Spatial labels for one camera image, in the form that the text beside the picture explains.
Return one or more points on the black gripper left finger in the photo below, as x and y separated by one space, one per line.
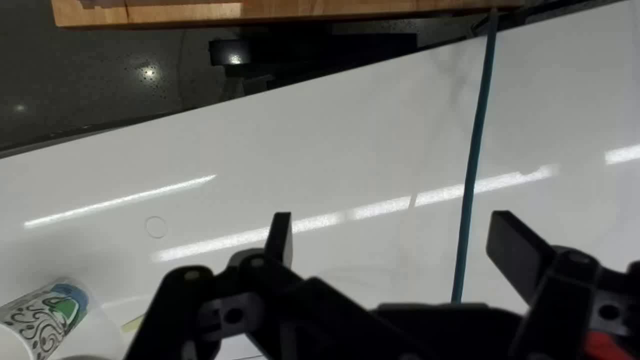
200 313

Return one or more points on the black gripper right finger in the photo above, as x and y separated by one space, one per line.
560 301

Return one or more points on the patterned paper cup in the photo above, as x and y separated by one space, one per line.
41 321

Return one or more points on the wooden base board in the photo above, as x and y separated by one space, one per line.
301 11

